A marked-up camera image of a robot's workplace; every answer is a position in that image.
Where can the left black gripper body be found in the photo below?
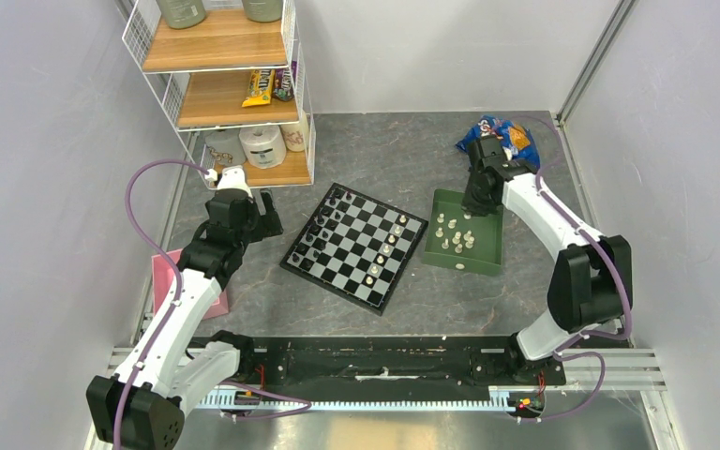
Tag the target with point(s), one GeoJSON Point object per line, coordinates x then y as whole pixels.
{"type": "Point", "coordinates": [259, 226]}

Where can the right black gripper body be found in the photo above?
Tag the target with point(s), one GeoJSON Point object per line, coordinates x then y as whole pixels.
{"type": "Point", "coordinates": [473, 201]}

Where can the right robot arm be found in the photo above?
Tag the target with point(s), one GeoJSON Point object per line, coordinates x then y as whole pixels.
{"type": "Point", "coordinates": [590, 290]}

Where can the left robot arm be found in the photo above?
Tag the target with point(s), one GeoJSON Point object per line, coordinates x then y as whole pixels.
{"type": "Point", "coordinates": [144, 403]}

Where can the white toilet paper roll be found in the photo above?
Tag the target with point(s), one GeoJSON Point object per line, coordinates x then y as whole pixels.
{"type": "Point", "coordinates": [263, 146]}

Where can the green plastic tray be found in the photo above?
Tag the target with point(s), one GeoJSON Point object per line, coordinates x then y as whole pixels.
{"type": "Point", "coordinates": [484, 258]}

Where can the white patterned mug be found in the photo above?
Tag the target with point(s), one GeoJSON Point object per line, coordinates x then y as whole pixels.
{"type": "Point", "coordinates": [225, 148]}

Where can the blue chips bag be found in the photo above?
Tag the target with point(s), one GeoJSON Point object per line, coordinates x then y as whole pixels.
{"type": "Point", "coordinates": [516, 140]}

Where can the white cup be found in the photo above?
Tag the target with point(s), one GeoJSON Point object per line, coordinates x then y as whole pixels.
{"type": "Point", "coordinates": [296, 135]}

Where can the pink plastic box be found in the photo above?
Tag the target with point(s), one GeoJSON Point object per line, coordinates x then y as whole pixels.
{"type": "Point", "coordinates": [170, 286]}

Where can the black white chessboard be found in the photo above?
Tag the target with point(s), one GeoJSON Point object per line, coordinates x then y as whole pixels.
{"type": "Point", "coordinates": [343, 238]}

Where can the brown candy bag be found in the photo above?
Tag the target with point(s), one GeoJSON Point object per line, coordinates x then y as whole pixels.
{"type": "Point", "coordinates": [284, 83]}

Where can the yellow candy bag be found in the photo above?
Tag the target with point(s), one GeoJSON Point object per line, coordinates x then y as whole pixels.
{"type": "Point", "coordinates": [259, 90]}

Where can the green bottle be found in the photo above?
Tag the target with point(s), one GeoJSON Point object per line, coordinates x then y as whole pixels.
{"type": "Point", "coordinates": [182, 14]}
{"type": "Point", "coordinates": [263, 11]}

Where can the white wire wooden shelf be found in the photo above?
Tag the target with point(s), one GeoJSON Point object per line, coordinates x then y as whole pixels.
{"type": "Point", "coordinates": [200, 75]}

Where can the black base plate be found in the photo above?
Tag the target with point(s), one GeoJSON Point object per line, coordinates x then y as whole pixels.
{"type": "Point", "coordinates": [418, 368]}

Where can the aluminium frame rail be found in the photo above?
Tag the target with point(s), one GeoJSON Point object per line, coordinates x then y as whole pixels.
{"type": "Point", "coordinates": [596, 57]}

